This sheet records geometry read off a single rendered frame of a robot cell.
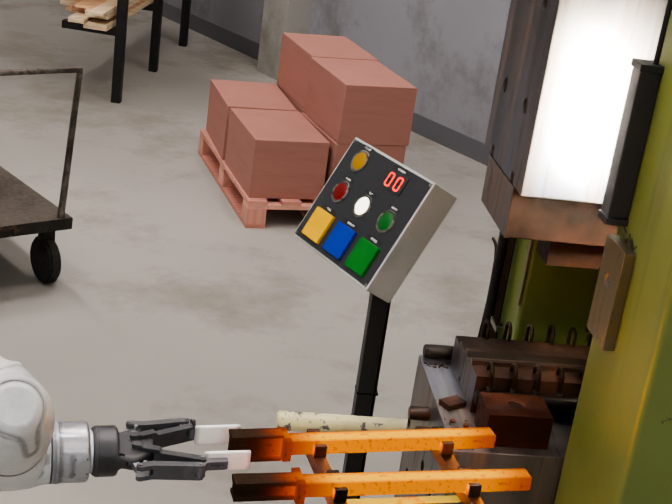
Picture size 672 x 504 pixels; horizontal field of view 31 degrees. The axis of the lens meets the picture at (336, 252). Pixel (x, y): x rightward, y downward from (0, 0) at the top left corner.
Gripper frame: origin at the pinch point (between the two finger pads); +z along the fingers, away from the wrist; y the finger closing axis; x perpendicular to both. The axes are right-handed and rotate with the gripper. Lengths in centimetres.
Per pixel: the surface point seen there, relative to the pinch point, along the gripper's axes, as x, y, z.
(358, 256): -2, -81, 47
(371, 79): -31, -376, 148
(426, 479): 1.0, 12.8, 27.9
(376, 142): -58, -363, 151
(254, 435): 2.2, 0.5, 4.1
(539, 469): -14, -11, 61
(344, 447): -0.1, 1.2, 18.6
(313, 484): 1.0, 12.8, 10.3
